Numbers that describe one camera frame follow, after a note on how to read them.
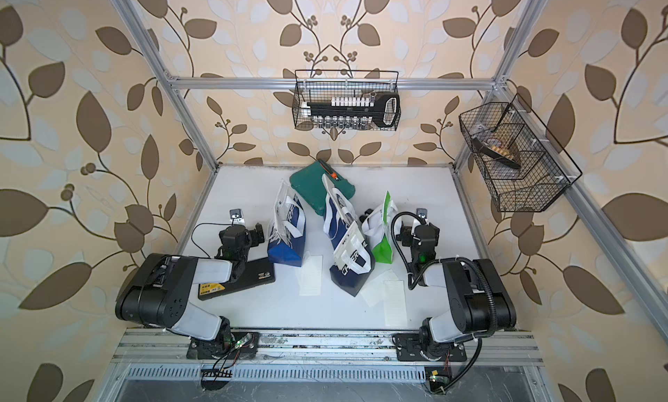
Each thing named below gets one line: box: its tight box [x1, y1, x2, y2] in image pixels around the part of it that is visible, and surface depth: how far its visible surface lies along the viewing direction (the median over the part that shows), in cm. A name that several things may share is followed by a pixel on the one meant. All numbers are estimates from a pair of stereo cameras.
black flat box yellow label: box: [197, 256, 276, 302], surface depth 88 cm
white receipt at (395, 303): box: [383, 280, 408, 327], surface depth 84 cm
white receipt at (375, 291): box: [360, 268, 400, 309], surface depth 88 cm
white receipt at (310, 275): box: [295, 250, 324, 296], surface depth 90 cm
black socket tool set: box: [306, 91, 401, 129], surface depth 87 cm
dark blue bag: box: [323, 199, 375, 297], surface depth 78 cm
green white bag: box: [360, 190, 398, 264], surface depth 84 cm
